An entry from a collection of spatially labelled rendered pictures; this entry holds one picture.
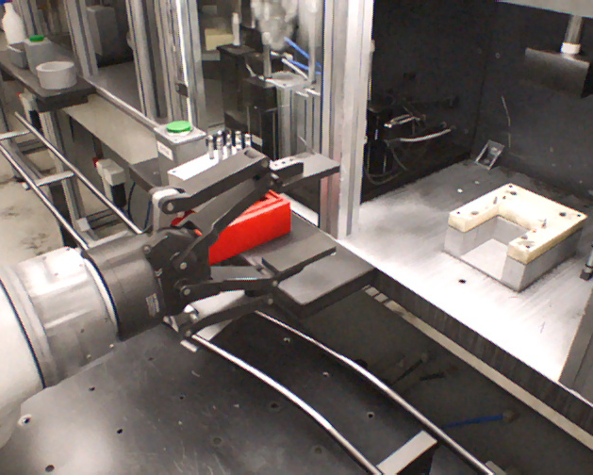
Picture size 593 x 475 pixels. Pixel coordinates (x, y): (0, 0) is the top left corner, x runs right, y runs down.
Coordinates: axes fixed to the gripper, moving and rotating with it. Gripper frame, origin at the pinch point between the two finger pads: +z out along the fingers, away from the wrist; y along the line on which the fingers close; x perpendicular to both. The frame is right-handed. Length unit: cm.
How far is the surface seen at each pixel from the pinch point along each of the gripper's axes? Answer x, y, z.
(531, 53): 3.3, 7.5, 39.4
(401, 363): 16, -56, 37
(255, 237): 25.0, -19.8, 10.7
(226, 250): 25.0, -19.9, 5.5
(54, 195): 88, -35, -2
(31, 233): 212, -112, 11
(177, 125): 46.7, -8.6, 10.7
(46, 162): 283, -112, 41
